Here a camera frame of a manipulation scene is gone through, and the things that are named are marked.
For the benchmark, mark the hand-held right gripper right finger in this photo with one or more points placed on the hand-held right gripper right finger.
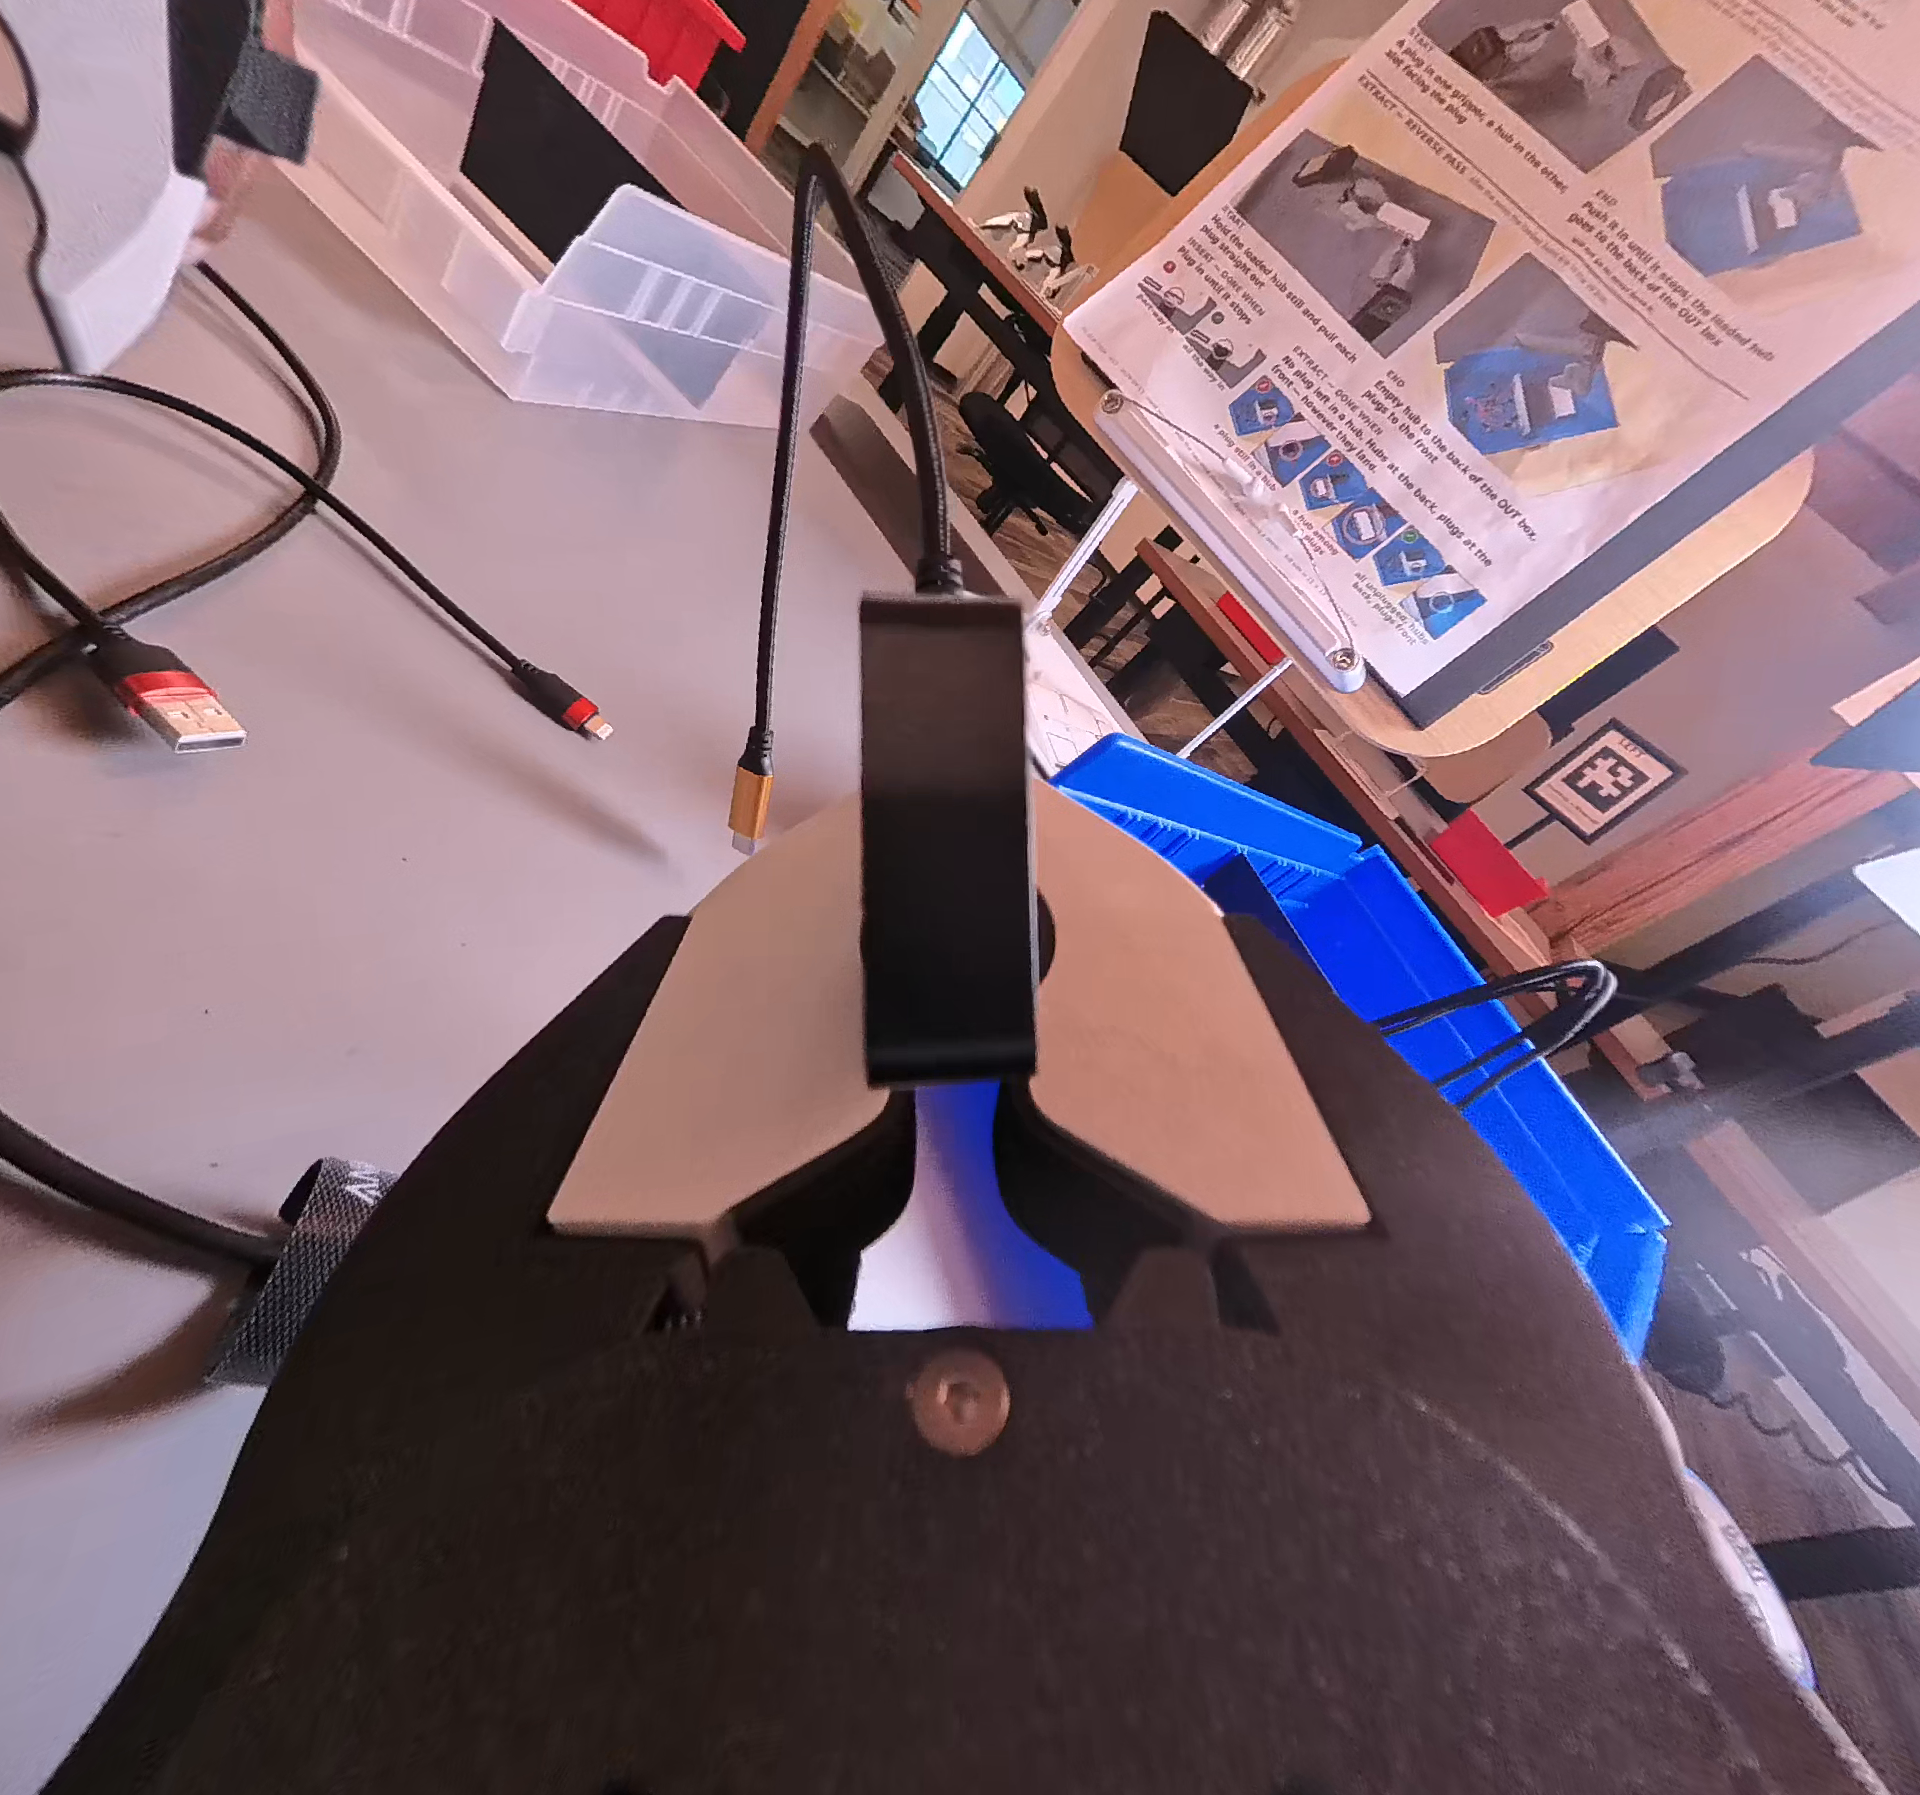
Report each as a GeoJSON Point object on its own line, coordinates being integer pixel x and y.
{"type": "Point", "coordinates": [1185, 1061]}

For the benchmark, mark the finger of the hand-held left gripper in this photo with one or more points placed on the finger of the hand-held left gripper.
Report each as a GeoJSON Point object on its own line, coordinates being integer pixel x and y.
{"type": "Point", "coordinates": [135, 281]}

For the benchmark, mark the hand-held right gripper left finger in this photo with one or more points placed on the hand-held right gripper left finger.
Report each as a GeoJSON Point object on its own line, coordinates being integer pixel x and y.
{"type": "Point", "coordinates": [720, 1061]}

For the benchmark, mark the blue plastic bin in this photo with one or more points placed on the blue plastic bin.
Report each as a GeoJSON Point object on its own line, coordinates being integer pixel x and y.
{"type": "Point", "coordinates": [1426, 924]}

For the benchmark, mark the slim black usb hub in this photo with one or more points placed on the slim black usb hub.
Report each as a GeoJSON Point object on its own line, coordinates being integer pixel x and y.
{"type": "Point", "coordinates": [946, 851]}

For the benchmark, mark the clear plastic bin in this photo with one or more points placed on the clear plastic bin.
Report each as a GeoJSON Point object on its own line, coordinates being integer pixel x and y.
{"type": "Point", "coordinates": [630, 281]}

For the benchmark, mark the black flat box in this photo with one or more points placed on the black flat box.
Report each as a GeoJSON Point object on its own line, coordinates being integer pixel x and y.
{"type": "Point", "coordinates": [555, 161]}

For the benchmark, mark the black framed tag sign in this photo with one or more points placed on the black framed tag sign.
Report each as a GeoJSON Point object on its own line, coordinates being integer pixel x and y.
{"type": "Point", "coordinates": [1602, 784]}

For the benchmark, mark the white sign stand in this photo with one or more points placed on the white sign stand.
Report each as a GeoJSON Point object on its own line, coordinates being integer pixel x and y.
{"type": "Point", "coordinates": [1275, 552]}

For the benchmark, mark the wooden top desk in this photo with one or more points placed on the wooden top desk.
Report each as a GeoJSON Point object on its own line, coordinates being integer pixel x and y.
{"type": "Point", "coordinates": [990, 258]}
{"type": "Point", "coordinates": [1724, 835]}

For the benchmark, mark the black office chair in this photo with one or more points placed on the black office chair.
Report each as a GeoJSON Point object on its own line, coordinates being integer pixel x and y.
{"type": "Point", "coordinates": [1021, 454]}

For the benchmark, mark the light wooden sign board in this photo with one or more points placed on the light wooden sign board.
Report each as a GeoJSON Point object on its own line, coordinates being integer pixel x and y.
{"type": "Point", "coordinates": [1695, 552]}

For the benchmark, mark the grey gripper tool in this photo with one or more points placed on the grey gripper tool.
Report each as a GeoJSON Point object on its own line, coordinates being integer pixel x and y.
{"type": "Point", "coordinates": [1064, 260]}
{"type": "Point", "coordinates": [1016, 221]}

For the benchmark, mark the white paper sign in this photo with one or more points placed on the white paper sign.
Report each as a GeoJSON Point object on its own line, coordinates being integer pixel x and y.
{"type": "Point", "coordinates": [1500, 176]}

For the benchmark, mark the black panel board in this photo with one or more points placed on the black panel board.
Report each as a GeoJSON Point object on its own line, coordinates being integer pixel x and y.
{"type": "Point", "coordinates": [1185, 101]}

